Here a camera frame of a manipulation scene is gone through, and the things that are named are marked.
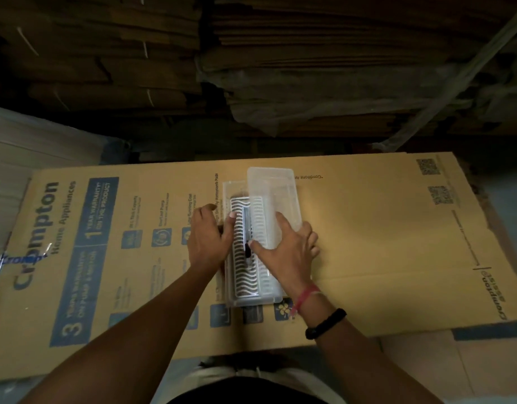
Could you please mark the person's right hand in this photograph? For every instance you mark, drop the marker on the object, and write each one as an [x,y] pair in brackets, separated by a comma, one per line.
[290,260]

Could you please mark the person's left hand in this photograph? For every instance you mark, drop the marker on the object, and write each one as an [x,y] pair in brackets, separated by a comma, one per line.
[206,243]

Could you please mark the person's right little finger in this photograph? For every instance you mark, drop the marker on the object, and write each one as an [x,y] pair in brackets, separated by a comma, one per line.
[316,252]

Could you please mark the person's left thumb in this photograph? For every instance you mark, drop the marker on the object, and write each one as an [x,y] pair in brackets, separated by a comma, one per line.
[230,229]

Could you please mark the person's right middle finger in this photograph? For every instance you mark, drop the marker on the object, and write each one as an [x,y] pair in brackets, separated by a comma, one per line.
[305,231]

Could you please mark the person's right thumb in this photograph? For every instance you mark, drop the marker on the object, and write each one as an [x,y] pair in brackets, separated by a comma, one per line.
[259,248]

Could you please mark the clear plastic container tray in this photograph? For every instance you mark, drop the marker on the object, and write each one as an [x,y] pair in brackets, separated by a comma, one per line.
[241,296]

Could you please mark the clear plastic container lid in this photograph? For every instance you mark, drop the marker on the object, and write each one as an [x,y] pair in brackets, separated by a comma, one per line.
[270,189]

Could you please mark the person's right forearm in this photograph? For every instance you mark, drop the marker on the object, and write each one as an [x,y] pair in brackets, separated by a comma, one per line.
[359,361]

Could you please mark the person's left forearm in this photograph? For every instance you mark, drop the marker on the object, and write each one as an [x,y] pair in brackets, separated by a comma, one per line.
[136,336]

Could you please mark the white wavy slotted insert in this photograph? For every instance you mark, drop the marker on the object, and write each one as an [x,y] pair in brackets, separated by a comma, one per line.
[241,277]

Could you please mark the red thread wristband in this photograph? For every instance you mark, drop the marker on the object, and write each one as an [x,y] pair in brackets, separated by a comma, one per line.
[305,295]

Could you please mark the black wristband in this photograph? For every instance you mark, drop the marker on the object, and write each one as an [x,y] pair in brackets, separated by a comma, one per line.
[326,323]

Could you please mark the large flattened printed cardboard box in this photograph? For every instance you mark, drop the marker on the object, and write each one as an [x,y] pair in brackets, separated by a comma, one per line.
[389,239]

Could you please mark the clear plastic wrap sheet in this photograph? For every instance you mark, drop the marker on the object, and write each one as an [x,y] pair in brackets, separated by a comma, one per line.
[326,92]

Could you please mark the person's black shirt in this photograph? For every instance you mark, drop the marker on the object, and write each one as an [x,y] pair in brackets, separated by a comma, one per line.
[246,393]

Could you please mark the plastic-covered stack of cardboard sheets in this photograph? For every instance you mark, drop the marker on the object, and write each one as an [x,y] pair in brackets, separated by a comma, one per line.
[347,33]

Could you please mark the stack of brown cardboard sheets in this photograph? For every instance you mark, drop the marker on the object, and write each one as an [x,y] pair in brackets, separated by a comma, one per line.
[94,50]

